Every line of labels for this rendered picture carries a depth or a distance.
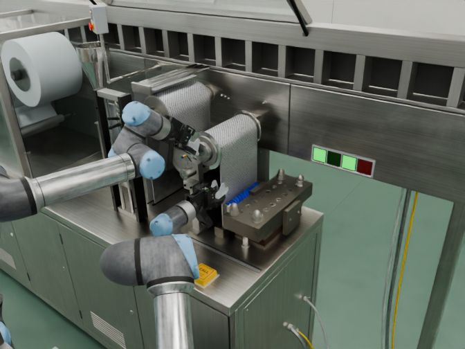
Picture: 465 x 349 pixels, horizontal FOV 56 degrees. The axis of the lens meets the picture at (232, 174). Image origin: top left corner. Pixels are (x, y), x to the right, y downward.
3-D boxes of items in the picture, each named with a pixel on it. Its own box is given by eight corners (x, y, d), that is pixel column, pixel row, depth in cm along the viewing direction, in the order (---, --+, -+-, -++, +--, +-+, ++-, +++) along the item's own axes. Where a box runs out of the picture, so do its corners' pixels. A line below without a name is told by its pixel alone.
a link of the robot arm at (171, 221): (149, 238, 144) (146, 216, 140) (172, 222, 152) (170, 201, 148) (166, 246, 140) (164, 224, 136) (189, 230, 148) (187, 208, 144)
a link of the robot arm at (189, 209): (189, 228, 147) (171, 219, 152) (198, 221, 151) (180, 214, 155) (187, 209, 144) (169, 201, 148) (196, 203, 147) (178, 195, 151)
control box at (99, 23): (88, 32, 176) (84, 5, 171) (105, 30, 178) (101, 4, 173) (92, 34, 170) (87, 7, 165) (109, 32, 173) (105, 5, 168)
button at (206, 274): (188, 278, 151) (187, 273, 149) (201, 268, 155) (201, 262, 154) (203, 287, 147) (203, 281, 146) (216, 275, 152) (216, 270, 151)
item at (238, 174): (221, 208, 168) (219, 165, 159) (255, 183, 184) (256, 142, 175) (222, 208, 167) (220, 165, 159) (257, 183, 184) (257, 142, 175)
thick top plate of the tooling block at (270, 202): (223, 228, 165) (222, 214, 162) (279, 184, 192) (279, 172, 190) (258, 242, 156) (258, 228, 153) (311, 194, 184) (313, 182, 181)
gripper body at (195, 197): (219, 185, 155) (196, 199, 146) (219, 206, 159) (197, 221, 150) (202, 179, 159) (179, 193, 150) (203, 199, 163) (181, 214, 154)
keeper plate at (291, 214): (281, 234, 170) (283, 210, 165) (295, 221, 177) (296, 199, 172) (288, 236, 169) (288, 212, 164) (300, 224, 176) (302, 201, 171)
